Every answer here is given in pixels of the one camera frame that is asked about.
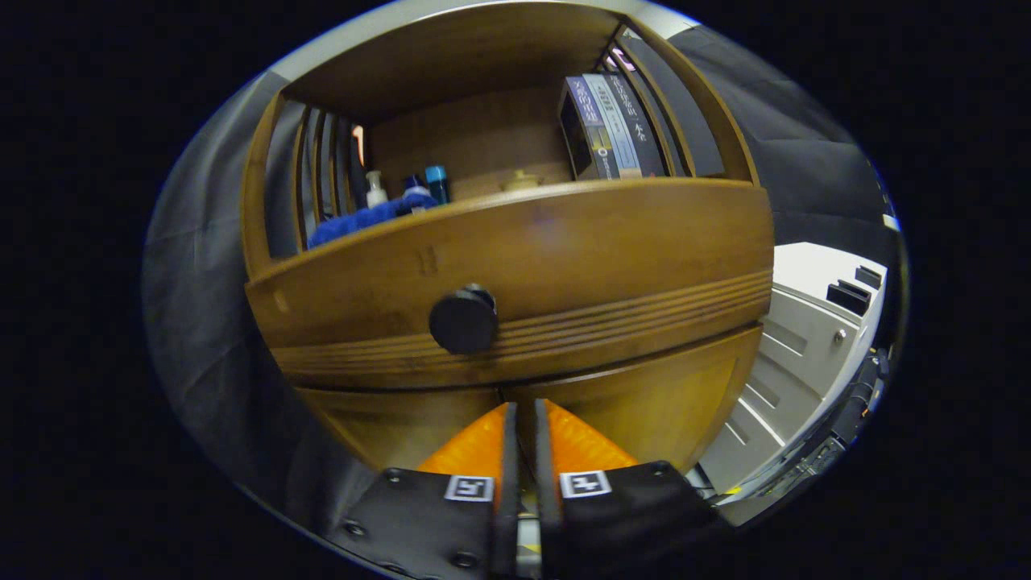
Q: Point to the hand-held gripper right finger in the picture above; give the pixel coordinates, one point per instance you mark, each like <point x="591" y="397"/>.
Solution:
<point x="548" y="515"/>

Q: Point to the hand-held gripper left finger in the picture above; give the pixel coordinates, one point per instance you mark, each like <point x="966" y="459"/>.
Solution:
<point x="509" y="499"/>

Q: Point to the wooden drawer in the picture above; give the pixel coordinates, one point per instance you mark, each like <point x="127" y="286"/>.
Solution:
<point x="604" y="250"/>

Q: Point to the wooden cabinet door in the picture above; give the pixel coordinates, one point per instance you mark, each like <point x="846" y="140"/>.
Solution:
<point x="387" y="419"/>
<point x="644" y="403"/>

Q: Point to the white side cabinet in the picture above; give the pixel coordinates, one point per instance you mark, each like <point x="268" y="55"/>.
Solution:
<point x="797" y="354"/>

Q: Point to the wooden cabinet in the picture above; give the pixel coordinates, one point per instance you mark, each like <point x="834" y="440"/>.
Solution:
<point x="475" y="145"/>

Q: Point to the blue towel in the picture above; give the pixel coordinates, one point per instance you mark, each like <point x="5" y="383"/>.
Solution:
<point x="362" y="219"/>

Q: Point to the beige lidded teacup with saucer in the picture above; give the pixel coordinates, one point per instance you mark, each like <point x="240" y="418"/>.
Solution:
<point x="521" y="181"/>

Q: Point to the teal bottle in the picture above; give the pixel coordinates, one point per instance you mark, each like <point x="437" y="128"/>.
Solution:
<point x="437" y="185"/>

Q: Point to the small blue-capped white bottle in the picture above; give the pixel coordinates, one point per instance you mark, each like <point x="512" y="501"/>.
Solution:
<point x="413" y="184"/>

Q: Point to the white pump bottle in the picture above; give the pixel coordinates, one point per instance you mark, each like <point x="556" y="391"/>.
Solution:
<point x="375" y="196"/>

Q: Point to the black block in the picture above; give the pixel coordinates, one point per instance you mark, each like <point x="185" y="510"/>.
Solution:
<point x="868" y="277"/>
<point x="847" y="298"/>

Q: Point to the pale grey spine book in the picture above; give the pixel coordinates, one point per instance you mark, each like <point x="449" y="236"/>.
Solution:
<point x="620" y="129"/>

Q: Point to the black spine book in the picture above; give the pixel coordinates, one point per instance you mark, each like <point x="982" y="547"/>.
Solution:
<point x="644" y="133"/>

